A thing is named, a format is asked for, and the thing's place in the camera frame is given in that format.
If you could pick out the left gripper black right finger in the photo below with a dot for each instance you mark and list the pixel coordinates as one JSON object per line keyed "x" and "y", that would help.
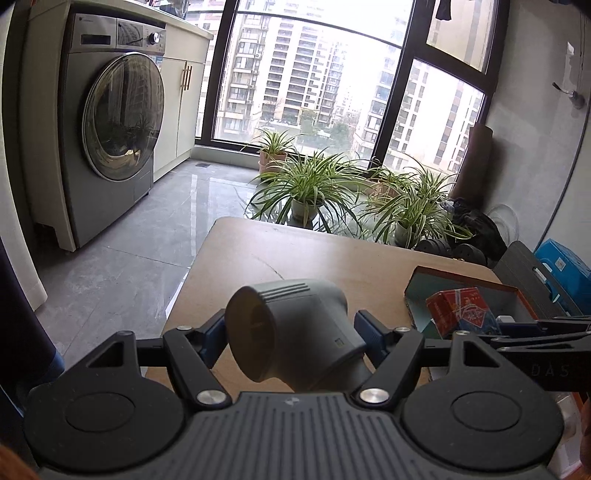
{"x": 398, "y": 355}

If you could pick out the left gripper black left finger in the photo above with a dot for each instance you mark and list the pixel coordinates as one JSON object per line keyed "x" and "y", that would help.
{"x": 188, "y": 354}

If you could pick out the red blue card box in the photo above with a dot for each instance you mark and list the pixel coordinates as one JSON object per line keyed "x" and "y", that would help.
{"x": 461, "y": 309}

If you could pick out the grey angled camera device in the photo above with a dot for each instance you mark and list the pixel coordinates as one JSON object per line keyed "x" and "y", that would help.
{"x": 297, "y": 331}

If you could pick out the white plug adapter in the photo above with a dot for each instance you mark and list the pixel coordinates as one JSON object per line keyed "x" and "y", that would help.
{"x": 505, "y": 319}

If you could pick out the teal orange cardboard tray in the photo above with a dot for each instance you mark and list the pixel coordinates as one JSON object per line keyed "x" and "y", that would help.
{"x": 424, "y": 282}

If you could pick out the blue box on chair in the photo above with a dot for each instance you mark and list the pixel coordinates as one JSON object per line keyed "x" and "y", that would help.
{"x": 568, "y": 270}

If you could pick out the dark grey chair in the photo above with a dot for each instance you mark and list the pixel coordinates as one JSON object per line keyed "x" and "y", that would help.
{"x": 519, "y": 268}

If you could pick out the black dumbbell weights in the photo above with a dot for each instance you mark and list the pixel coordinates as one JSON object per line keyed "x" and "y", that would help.
{"x": 450, "y": 249}

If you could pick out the black bag on floor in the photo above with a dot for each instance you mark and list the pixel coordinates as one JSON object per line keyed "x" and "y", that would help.
{"x": 485, "y": 246}

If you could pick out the right spider plant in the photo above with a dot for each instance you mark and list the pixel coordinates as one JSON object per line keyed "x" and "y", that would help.
{"x": 403, "y": 208}

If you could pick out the dark brown rolled mat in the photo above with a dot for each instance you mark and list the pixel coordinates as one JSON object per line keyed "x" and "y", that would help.
{"x": 470, "y": 181}

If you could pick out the large centre spider plant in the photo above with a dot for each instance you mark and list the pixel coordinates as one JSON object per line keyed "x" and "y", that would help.
{"x": 317, "y": 190}

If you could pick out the small rear spider plant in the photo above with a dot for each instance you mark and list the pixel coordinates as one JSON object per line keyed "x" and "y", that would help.
{"x": 274, "y": 148}

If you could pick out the silver front-load washing machine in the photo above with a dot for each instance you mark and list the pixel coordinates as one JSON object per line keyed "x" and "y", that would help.
{"x": 111, "y": 112}

